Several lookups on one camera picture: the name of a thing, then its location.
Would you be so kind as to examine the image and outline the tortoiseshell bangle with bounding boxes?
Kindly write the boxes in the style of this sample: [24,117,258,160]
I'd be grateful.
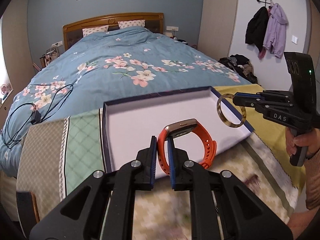
[216,93,247,128]

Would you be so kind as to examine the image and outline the orange smart watch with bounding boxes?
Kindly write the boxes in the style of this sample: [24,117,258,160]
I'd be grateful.
[157,118,217,175]

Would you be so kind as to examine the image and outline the right forearm pink sleeve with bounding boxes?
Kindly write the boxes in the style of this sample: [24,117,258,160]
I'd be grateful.
[287,148,320,239]

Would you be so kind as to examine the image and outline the right hand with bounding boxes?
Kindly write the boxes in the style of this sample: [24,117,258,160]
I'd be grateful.
[285,128,319,158]

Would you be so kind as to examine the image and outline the pile of dark clothes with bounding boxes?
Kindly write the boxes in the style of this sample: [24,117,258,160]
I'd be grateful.
[218,54,258,84]

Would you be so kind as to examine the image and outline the dark blue tray box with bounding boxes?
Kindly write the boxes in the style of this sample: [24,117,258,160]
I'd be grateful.
[100,87,254,172]

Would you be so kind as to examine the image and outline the purple jacket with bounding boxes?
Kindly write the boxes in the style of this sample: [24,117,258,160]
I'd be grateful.
[259,3,289,60]

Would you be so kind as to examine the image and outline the black jacket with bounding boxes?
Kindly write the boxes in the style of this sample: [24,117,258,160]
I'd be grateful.
[245,7,269,52]

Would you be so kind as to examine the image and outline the patchwork patterned table cloth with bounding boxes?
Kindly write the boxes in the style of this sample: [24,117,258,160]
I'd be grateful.
[17,110,305,239]

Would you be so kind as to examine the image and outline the blue floral duvet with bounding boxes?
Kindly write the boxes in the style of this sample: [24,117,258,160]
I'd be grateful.
[1,27,248,177]

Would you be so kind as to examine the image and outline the wooden headboard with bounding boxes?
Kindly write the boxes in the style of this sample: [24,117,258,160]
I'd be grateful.
[62,12,164,51]

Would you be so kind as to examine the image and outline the right patterned pillow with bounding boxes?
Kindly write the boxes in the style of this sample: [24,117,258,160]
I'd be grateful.
[118,20,145,29]

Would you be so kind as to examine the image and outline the patterned pillow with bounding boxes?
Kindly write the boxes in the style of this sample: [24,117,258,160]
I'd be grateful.
[118,20,145,29]
[82,25,108,37]

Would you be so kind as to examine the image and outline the left patterned pillow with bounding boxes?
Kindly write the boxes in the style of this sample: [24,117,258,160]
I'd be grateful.
[82,25,108,37]

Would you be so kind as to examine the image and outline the nightstand clutter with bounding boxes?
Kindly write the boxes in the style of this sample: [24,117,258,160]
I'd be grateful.
[33,41,63,72]

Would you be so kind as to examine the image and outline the white light switch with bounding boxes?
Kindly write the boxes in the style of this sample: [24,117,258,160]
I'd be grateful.
[291,35,298,44]

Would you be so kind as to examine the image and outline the wall coat hooks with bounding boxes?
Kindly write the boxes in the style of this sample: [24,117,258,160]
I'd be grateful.
[257,0,273,8]

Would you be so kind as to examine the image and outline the black charger cable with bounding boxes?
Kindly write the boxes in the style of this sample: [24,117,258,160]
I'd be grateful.
[1,83,74,150]

